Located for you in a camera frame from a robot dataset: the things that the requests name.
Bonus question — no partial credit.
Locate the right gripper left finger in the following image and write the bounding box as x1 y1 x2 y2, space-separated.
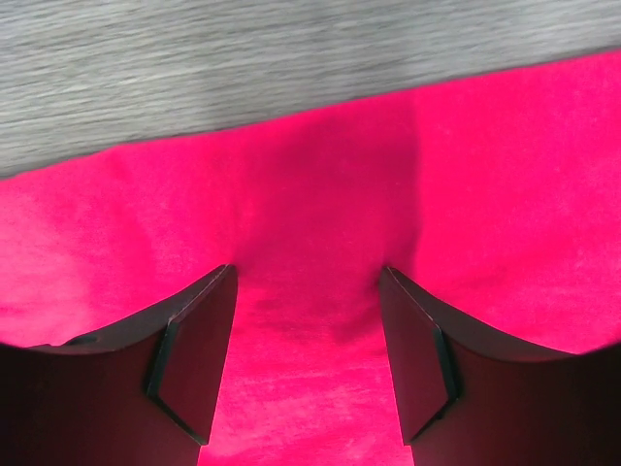
1 265 238 465

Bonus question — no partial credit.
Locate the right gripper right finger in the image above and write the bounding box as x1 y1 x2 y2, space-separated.
379 267 620 465

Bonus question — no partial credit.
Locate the red t shirt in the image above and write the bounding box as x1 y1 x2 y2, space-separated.
1 51 620 465

